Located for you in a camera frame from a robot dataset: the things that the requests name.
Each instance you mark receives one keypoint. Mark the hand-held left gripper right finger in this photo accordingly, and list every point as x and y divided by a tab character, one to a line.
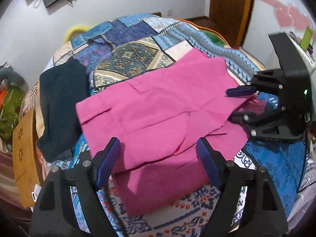
206	158

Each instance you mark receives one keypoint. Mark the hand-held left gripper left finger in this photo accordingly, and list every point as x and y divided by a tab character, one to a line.
107	158

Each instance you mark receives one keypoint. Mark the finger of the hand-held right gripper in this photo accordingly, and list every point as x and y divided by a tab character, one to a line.
246	118
240	91

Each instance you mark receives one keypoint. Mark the pink pants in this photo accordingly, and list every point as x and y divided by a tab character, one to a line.
160	113

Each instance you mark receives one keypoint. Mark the green bottle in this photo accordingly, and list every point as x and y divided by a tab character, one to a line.
306	37

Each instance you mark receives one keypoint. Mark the dark navy garment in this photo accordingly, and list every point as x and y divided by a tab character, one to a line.
61	108

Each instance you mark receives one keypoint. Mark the wooden door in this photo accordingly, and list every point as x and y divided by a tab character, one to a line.
230	9

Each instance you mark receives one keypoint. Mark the green patterned cloth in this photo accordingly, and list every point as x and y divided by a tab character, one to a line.
8	111

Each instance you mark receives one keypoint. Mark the blue patchwork printed blanket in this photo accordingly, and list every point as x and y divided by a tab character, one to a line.
138	47

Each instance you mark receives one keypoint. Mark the pink heart wall decoration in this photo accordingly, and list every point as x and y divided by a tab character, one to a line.
292	12

